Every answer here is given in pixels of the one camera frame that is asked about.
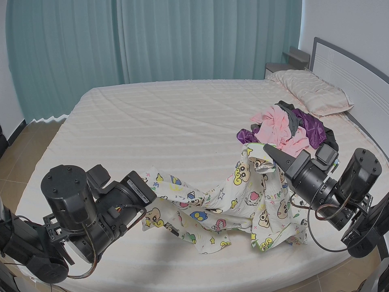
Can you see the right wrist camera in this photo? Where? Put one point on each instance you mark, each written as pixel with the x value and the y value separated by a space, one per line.
pixel 326 155

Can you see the cream pillow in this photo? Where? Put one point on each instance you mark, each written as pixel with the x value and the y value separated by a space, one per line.
pixel 316 93

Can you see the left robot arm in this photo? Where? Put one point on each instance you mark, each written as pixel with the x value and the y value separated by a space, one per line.
pixel 67 199

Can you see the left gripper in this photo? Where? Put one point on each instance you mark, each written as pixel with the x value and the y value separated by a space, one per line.
pixel 127 192

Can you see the blue-green curtain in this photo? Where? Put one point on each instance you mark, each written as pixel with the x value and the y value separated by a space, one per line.
pixel 182 26

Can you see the pile of clothes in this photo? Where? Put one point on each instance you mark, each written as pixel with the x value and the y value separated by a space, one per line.
pixel 282 126

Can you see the bed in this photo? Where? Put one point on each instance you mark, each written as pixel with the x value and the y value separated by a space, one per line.
pixel 152 117

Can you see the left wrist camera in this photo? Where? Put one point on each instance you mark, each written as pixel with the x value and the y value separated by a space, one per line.
pixel 98 175

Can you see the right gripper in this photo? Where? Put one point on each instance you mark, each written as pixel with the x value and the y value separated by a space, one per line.
pixel 310 181

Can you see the white printed pyjama top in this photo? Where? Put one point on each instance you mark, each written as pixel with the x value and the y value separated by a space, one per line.
pixel 228 202

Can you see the grey bedside table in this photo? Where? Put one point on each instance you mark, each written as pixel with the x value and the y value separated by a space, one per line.
pixel 288 65

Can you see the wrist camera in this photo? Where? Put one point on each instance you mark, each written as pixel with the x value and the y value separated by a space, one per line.
pixel 326 155
pixel 98 175

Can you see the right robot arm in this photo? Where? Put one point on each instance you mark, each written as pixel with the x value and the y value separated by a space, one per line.
pixel 361 175

